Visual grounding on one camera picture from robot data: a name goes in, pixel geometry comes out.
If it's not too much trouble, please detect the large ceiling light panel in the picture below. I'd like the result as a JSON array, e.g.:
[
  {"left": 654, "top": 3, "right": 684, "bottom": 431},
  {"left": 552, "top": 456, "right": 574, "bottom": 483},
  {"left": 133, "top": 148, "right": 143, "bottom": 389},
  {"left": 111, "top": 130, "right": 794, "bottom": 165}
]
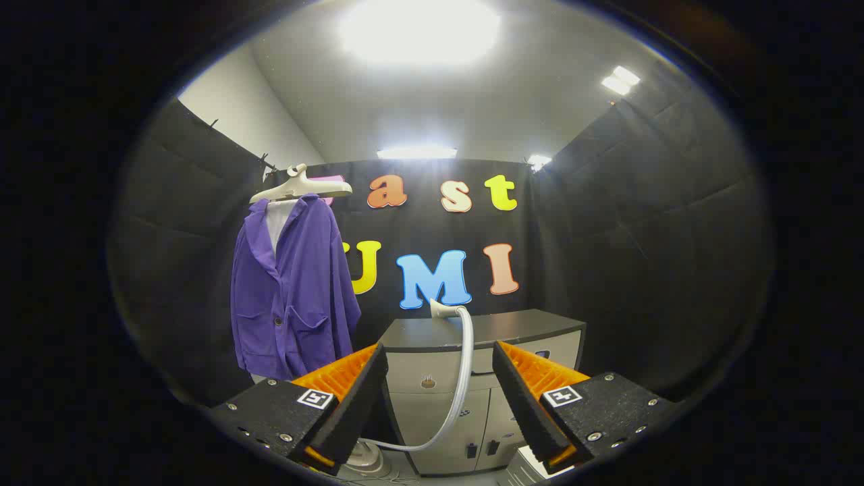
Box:
[{"left": 337, "top": 0, "right": 502, "bottom": 66}]

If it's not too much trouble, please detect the cream plastic clothes hanger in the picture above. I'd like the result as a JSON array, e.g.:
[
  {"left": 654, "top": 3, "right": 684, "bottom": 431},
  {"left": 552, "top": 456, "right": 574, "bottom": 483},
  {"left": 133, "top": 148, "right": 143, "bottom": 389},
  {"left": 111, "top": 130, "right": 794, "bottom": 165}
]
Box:
[{"left": 249, "top": 163, "right": 353, "bottom": 205}]

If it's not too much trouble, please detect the grey cabinet with dark top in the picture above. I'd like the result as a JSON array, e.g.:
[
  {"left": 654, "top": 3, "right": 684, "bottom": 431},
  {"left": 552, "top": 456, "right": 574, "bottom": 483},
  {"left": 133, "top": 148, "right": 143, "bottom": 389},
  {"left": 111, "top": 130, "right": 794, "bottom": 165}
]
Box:
[{"left": 377, "top": 309, "right": 587, "bottom": 477}]

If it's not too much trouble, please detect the double ceiling light panel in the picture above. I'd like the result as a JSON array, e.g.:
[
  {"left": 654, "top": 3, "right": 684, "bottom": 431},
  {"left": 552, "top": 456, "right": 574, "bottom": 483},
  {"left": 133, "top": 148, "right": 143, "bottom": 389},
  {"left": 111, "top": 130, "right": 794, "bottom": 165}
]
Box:
[{"left": 601, "top": 65, "right": 641, "bottom": 96}]

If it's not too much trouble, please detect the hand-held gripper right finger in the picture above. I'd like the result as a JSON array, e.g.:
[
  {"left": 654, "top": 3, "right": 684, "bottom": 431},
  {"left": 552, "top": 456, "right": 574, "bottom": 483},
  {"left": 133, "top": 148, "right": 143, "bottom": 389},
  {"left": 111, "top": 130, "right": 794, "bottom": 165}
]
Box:
[{"left": 491, "top": 340, "right": 676, "bottom": 473}]

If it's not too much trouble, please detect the white ribbed box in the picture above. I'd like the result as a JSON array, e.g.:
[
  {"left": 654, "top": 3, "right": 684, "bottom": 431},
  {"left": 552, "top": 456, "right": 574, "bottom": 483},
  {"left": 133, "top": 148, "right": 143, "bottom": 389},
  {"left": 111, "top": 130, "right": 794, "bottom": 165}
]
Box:
[{"left": 505, "top": 445, "right": 576, "bottom": 484}]

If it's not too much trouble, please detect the long ceiling light strip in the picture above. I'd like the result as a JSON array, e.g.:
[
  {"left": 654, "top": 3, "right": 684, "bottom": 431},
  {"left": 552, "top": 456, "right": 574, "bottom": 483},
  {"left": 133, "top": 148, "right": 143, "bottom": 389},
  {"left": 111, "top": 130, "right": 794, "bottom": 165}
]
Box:
[{"left": 377, "top": 147, "right": 458, "bottom": 161}]

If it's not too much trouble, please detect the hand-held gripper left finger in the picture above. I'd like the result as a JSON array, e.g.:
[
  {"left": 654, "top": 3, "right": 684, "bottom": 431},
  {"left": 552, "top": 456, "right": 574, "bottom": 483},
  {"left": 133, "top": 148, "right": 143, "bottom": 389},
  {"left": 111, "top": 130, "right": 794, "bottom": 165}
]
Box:
[{"left": 211, "top": 342, "right": 390, "bottom": 475}]

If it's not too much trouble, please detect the purple corduroy jacket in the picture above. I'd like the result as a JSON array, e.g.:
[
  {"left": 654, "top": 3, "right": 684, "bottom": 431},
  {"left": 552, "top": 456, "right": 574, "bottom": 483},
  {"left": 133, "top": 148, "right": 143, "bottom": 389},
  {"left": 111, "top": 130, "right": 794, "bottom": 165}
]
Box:
[{"left": 230, "top": 194, "right": 362, "bottom": 382}]

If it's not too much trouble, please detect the grey garment steamer hose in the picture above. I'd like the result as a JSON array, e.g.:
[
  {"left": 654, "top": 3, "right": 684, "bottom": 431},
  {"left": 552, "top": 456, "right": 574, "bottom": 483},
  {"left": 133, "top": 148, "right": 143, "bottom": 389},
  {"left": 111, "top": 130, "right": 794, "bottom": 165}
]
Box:
[{"left": 358, "top": 307, "right": 475, "bottom": 453}]

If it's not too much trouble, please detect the garment steamer base unit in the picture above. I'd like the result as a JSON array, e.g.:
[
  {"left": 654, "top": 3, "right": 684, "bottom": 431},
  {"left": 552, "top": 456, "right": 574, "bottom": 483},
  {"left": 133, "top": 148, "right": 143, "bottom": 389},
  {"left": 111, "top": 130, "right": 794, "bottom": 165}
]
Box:
[{"left": 337, "top": 442, "right": 394, "bottom": 481}]

